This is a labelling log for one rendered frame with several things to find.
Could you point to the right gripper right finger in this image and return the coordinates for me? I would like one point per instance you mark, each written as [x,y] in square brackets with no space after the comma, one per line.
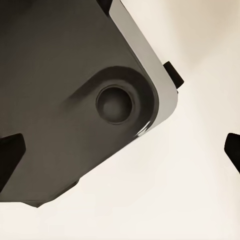
[232,149]

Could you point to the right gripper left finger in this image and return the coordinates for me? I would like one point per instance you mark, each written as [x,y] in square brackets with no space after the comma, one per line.
[12,150]

